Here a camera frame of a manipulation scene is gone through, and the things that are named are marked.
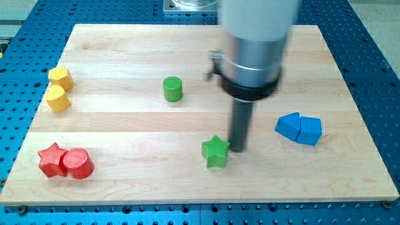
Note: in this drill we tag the red cylinder block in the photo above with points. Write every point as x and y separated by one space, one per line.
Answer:
78 163

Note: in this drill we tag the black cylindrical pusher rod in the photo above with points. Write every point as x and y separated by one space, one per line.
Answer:
240 120

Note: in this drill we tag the red star block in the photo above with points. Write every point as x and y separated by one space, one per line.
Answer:
51 161

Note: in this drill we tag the green cylinder block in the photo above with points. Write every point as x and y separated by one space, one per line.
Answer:
172 89

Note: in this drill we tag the light wooden board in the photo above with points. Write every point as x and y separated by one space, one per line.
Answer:
147 150

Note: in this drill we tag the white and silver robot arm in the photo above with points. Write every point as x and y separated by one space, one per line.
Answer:
249 62

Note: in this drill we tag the green star block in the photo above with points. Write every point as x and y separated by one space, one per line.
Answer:
215 152

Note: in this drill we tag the yellow hexagon block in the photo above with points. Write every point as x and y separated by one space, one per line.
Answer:
62 77

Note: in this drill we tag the blue triangle block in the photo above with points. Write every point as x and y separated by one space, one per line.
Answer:
289 126

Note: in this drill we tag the yellow heart block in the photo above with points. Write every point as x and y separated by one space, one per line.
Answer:
57 99

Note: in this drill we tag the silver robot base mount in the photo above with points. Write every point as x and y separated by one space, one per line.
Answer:
190 5

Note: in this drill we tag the blue cube block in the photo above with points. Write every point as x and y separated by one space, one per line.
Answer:
310 131

